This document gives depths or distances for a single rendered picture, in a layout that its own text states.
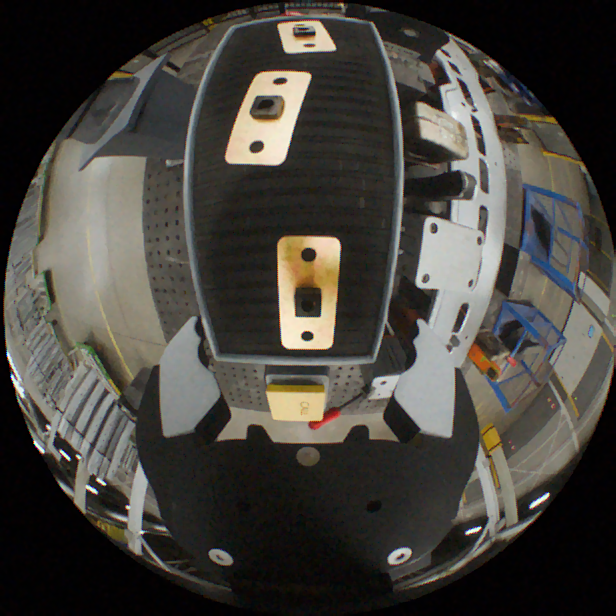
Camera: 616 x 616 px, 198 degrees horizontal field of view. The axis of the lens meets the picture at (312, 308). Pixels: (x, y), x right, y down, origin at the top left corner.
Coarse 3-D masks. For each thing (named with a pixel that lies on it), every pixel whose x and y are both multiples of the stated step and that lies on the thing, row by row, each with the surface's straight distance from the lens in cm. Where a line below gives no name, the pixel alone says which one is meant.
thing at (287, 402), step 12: (276, 384) 22; (276, 396) 22; (288, 396) 21; (300, 396) 21; (312, 396) 21; (324, 396) 21; (276, 408) 24; (288, 408) 23; (300, 408) 23; (312, 408) 23; (300, 420) 26; (312, 420) 26
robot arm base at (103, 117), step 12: (108, 84) 44; (120, 84) 44; (132, 84) 44; (96, 96) 42; (108, 96) 42; (120, 96) 42; (96, 108) 42; (108, 108) 42; (120, 108) 42; (84, 120) 42; (96, 120) 42; (108, 120) 42; (72, 132) 44; (84, 132) 44; (96, 132) 44
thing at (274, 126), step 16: (256, 80) 16; (272, 80) 16; (288, 80) 16; (304, 80) 16; (256, 96) 14; (272, 96) 14; (288, 96) 15; (240, 112) 15; (256, 112) 13; (272, 112) 13; (288, 112) 14; (240, 128) 14; (256, 128) 14; (272, 128) 14; (288, 128) 13; (240, 144) 14; (272, 144) 13; (288, 144) 13; (240, 160) 13; (256, 160) 13; (272, 160) 13
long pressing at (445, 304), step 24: (456, 48) 85; (456, 96) 51; (480, 96) 62; (480, 120) 52; (456, 168) 38; (504, 168) 54; (480, 192) 43; (504, 192) 50; (456, 216) 37; (504, 216) 50; (480, 264) 45; (480, 288) 47; (432, 312) 40; (456, 312) 45; (480, 312) 51; (456, 360) 56
